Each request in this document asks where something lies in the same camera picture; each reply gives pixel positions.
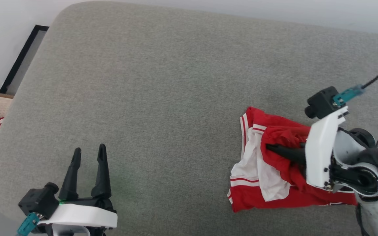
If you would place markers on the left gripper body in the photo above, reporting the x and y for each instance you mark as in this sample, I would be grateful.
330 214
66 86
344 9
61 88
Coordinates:
80 216

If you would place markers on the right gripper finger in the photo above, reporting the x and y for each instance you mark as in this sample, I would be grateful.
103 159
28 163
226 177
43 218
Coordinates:
290 154

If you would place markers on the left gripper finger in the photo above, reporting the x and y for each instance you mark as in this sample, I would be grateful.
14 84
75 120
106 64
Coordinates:
102 177
71 180

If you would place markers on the black framed panel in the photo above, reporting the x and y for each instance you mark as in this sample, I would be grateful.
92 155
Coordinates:
23 62

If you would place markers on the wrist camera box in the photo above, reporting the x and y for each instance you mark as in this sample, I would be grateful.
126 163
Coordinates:
322 101
38 200

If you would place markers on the red and white garment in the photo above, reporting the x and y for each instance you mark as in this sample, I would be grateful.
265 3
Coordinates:
274 196

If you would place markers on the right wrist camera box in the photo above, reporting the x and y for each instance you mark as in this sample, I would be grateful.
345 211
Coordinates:
322 101

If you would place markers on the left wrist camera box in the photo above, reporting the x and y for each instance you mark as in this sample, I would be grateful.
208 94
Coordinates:
38 200

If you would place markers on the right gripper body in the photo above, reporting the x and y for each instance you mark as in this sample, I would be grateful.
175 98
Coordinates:
320 150

